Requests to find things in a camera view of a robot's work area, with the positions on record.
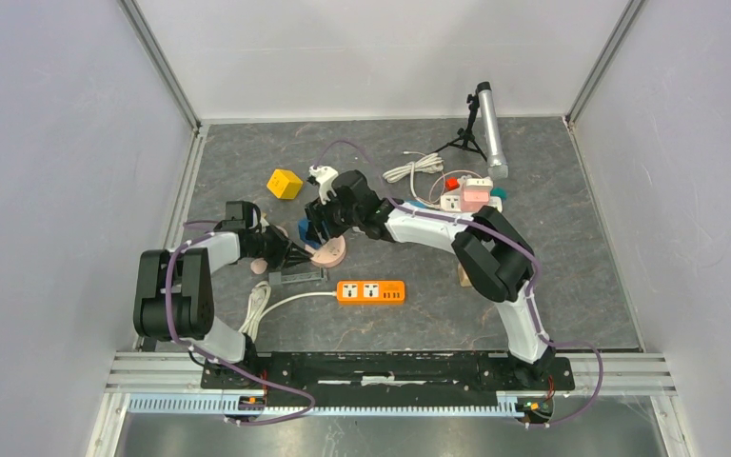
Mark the yellow cube socket adapter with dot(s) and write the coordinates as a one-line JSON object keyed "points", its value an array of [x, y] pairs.
{"points": [[284, 184]]}

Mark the aluminium slotted rail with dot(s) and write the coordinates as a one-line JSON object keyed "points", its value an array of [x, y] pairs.
{"points": [[233, 405]]}

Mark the blue cube socket adapter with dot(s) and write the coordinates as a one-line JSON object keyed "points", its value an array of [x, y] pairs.
{"points": [[303, 231]]}

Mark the pink white cube adapter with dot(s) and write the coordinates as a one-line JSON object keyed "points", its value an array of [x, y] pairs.
{"points": [[475, 194]]}

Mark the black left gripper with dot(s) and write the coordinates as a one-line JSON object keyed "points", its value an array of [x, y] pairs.
{"points": [[287, 254]]}

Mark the pink round power socket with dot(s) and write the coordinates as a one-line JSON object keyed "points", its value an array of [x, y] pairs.
{"points": [[330, 254]]}

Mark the small white power strip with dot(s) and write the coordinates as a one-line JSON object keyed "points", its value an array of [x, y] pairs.
{"points": [[457, 201]]}

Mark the silver cylindrical flashlight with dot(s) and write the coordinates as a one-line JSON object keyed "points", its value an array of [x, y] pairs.
{"points": [[497, 165]]}

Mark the orange power strip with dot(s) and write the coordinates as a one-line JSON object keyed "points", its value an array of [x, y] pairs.
{"points": [[371, 293]]}

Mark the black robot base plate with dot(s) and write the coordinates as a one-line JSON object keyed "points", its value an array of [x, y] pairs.
{"points": [[461, 378]]}

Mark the teal small plug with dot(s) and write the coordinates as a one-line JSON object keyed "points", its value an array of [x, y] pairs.
{"points": [[499, 193]]}

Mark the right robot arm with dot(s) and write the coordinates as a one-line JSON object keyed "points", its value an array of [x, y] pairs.
{"points": [[498, 262]]}

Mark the red small plug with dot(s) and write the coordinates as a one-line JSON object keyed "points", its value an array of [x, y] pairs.
{"points": [[451, 184]]}

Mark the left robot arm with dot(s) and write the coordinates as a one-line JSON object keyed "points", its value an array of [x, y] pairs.
{"points": [[174, 295]]}

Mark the grey plastic bracket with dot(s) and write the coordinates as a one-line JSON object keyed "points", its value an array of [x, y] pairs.
{"points": [[278, 279]]}

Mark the beige dragon cube adapter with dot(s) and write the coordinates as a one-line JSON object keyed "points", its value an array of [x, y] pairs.
{"points": [[463, 278]]}

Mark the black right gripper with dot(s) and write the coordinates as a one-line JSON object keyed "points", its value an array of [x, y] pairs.
{"points": [[317, 213]]}

